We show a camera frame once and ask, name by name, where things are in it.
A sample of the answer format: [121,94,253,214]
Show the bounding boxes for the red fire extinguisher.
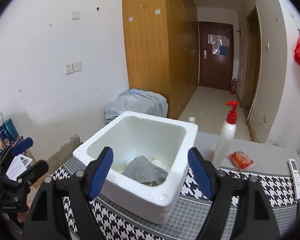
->
[230,79,237,94]

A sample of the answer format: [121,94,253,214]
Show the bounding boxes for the wooden wardrobe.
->
[122,0,199,119]

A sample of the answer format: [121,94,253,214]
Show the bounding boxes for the light blue cloth pile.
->
[104,88,168,124]

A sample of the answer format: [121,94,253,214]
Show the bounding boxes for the grey cloth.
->
[122,155,168,186]

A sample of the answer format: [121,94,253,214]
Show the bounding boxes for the red snack packet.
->
[228,151,255,171]

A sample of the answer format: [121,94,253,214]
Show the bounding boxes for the white remote control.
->
[288,159,300,201]

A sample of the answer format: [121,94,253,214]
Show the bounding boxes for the white foam box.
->
[73,111,198,224]

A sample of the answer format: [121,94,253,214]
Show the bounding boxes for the papers and boxes pile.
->
[0,114,33,176]

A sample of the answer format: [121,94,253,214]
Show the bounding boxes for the white pump lotion bottle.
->
[212,101,239,169]

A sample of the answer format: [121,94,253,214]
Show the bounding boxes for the white towel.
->
[151,159,171,173]

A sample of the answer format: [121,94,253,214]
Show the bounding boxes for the dark brown entrance door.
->
[198,21,234,91]

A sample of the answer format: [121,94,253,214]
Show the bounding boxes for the blue spray bottle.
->
[189,116,195,124]

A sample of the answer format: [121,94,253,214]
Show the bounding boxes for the houndstooth table cloth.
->
[50,157,300,240]

